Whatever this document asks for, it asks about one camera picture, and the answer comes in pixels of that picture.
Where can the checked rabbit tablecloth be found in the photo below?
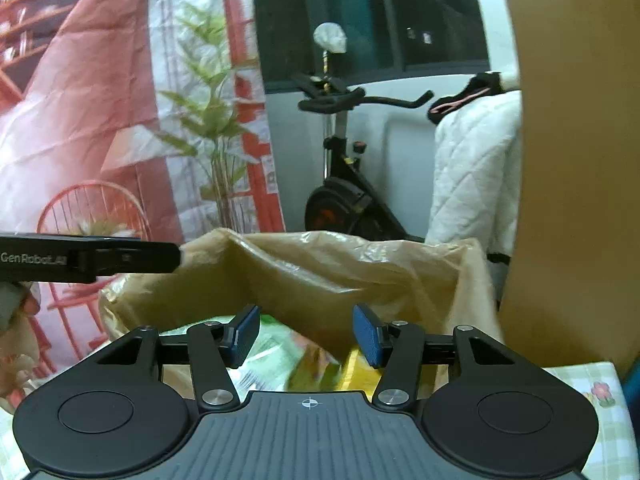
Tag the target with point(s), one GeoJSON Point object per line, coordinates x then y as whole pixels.
{"type": "Point", "coordinates": [590, 380]}

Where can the person's left hand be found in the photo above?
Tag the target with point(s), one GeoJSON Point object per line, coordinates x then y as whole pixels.
{"type": "Point", "coordinates": [31, 306]}

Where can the printed backdrop cloth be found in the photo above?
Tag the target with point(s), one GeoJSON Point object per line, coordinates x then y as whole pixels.
{"type": "Point", "coordinates": [100, 85]}

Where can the white plastic bag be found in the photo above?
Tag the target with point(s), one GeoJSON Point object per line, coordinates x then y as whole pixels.
{"type": "Point", "coordinates": [330, 37]}

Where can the black exercise bike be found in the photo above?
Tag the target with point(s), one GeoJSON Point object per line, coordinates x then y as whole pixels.
{"type": "Point", "coordinates": [345, 180]}

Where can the yellow snack packet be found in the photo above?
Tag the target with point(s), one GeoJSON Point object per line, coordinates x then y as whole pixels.
{"type": "Point", "coordinates": [355, 376]}

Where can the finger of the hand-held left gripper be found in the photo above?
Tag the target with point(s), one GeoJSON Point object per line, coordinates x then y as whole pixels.
{"type": "Point", "coordinates": [140, 257]}

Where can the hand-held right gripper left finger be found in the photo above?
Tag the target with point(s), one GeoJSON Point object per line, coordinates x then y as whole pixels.
{"type": "Point", "coordinates": [246, 334]}

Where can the teal chair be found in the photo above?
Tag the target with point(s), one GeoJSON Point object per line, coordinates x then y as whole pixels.
{"type": "Point", "coordinates": [631, 395]}

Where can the white quilted jacket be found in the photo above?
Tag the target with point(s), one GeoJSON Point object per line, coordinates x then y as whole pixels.
{"type": "Point", "coordinates": [475, 170]}

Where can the dark window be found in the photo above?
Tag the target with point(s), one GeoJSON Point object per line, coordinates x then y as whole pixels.
{"type": "Point", "coordinates": [440, 10]}

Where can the green snack packet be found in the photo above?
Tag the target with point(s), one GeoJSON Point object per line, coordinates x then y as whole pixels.
{"type": "Point", "coordinates": [270, 360]}

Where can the wooden chair back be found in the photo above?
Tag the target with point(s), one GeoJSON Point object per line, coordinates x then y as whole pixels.
{"type": "Point", "coordinates": [575, 160]}

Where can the taped cardboard box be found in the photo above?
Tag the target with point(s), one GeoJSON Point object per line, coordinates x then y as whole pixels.
{"type": "Point", "coordinates": [300, 270]}

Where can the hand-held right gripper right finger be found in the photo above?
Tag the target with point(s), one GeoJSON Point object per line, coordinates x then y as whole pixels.
{"type": "Point", "coordinates": [367, 336]}

